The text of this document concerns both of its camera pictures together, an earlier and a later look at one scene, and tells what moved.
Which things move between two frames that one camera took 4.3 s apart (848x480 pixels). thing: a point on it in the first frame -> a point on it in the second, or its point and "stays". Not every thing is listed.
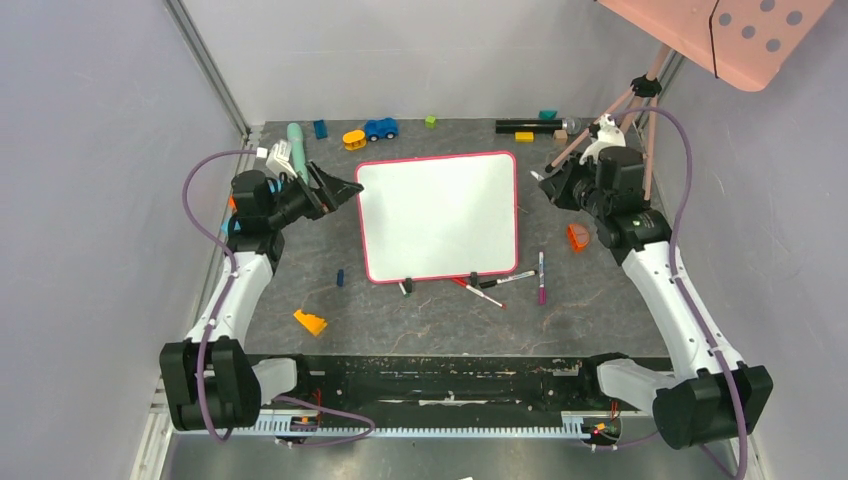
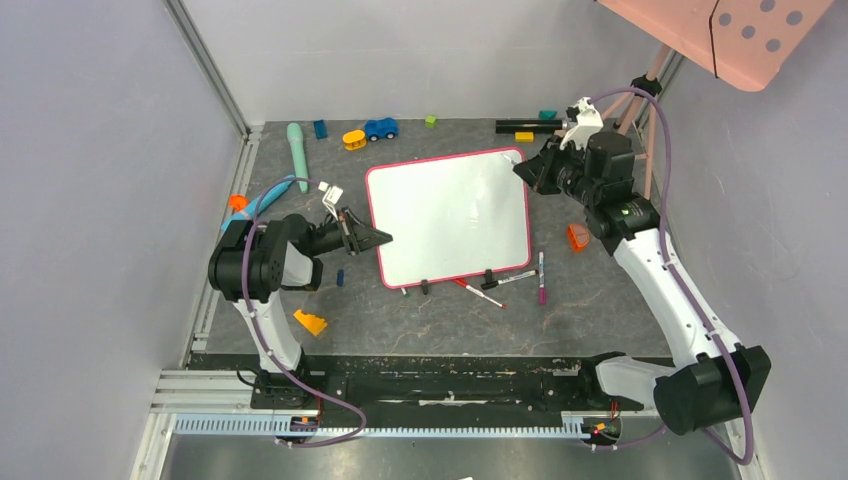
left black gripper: x=332 y=192 -> x=358 y=237
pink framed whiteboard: x=438 y=216 stays
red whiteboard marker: x=477 y=292 stays
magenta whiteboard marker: x=542 y=296 stays
